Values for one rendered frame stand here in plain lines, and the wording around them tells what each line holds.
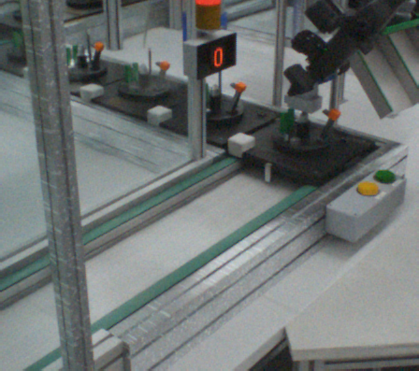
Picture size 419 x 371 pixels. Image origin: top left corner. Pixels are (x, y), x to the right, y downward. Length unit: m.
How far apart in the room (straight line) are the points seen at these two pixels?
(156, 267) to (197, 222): 0.17
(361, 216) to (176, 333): 0.46
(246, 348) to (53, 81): 0.63
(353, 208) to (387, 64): 0.55
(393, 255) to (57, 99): 0.89
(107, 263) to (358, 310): 0.46
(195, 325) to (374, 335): 0.31
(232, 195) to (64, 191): 0.76
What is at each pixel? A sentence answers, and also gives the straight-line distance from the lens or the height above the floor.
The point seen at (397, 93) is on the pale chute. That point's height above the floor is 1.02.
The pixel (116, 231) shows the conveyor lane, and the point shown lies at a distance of 1.39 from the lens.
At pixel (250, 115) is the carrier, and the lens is 1.80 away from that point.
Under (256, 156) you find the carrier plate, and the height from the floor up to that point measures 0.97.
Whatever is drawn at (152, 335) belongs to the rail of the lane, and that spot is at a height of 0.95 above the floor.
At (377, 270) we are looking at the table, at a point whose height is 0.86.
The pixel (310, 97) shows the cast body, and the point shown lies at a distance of 1.60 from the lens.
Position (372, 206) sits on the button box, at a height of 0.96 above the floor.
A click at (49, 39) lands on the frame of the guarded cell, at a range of 0.77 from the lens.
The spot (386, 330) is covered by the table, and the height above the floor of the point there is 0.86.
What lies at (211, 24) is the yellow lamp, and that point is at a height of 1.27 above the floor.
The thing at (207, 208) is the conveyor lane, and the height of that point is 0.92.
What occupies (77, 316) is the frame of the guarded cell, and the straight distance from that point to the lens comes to 0.93.
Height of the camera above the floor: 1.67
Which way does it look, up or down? 27 degrees down
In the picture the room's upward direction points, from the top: straight up
